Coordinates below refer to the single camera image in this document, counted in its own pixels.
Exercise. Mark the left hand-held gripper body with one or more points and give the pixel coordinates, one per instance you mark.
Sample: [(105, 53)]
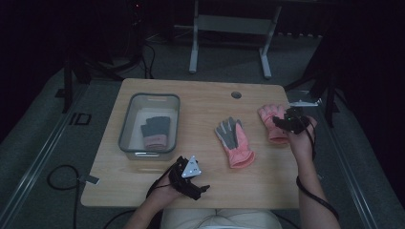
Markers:
[(187, 173)]

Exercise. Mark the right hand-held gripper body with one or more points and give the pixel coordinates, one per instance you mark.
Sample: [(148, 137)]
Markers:
[(296, 122)]

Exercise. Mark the pink glove with red print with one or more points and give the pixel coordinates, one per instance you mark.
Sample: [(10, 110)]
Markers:
[(269, 124)]

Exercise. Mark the clear plastic bin grey rim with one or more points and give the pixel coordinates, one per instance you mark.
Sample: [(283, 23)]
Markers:
[(149, 127)]

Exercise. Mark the pink glove with grey palm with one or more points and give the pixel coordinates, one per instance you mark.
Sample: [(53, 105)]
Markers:
[(235, 143)]

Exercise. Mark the person's right hand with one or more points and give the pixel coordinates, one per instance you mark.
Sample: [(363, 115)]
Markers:
[(301, 143)]

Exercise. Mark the person's left hand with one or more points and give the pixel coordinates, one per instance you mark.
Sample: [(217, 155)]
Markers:
[(165, 192)]

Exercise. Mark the person's beige pants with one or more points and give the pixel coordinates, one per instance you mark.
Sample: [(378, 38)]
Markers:
[(219, 219)]

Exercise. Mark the black tripod stand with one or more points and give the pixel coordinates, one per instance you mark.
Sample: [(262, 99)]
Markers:
[(324, 86), (82, 70)]

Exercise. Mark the grey round table grommet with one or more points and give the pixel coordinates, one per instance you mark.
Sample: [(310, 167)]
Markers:
[(236, 94)]

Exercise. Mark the white metal stand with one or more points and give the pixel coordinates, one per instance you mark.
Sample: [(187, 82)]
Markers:
[(234, 24)]

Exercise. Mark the aluminium floor rail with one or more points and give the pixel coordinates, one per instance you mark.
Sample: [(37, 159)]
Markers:
[(353, 178), (38, 162)]

